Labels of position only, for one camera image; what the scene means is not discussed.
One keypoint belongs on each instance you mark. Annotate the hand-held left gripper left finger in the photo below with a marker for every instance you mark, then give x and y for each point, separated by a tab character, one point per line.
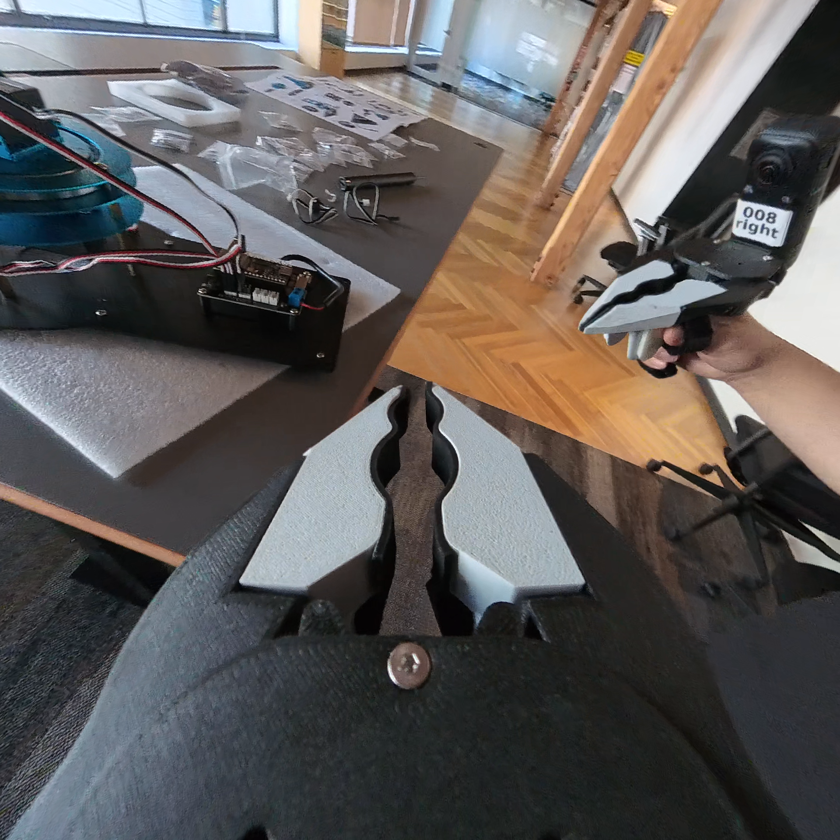
315	518

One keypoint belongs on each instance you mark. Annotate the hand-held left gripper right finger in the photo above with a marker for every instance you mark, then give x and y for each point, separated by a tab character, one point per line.
505	518

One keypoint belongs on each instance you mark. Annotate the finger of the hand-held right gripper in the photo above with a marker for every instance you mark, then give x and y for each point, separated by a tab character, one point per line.
640	279
646	315

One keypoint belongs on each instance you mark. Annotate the blue toy robot arm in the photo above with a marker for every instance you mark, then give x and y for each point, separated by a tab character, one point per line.
65	197

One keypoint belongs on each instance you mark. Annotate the person's right forearm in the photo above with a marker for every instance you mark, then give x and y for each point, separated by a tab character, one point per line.
807	407

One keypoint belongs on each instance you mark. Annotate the person's right hand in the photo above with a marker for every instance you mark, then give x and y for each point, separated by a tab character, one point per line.
735	348

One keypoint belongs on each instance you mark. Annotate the black office chair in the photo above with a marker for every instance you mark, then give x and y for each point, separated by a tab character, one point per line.
620	256
748	505

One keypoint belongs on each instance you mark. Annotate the white foam sheet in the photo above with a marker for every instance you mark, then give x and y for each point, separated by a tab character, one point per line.
131	407

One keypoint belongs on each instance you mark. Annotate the robot control circuit board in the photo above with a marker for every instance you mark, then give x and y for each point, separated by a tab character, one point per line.
256	289

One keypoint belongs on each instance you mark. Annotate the frosted glass door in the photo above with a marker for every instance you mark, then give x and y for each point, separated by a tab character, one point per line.
512	39

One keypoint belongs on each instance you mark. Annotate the black cylindrical tool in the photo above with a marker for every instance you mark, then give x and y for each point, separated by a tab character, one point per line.
380	180

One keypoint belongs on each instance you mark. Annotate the printed instruction sheet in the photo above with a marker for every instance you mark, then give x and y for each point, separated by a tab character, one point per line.
341	105

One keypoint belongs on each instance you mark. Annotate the person's dark shirt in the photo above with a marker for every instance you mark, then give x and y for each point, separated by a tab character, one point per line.
787	722

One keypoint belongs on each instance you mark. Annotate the pile of small plastic bags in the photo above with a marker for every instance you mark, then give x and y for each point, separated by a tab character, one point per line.
262	157

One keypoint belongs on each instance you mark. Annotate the crumpled antistatic bag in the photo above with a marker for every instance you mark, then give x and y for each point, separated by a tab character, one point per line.
203	75

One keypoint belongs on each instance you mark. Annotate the thick wooden support post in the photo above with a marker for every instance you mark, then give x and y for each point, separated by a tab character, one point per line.
610	144

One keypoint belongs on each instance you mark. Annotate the thin wooden support post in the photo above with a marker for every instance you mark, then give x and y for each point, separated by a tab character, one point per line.
577	65

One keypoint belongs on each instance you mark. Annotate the white foam frame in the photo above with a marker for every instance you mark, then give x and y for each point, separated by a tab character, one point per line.
131	95

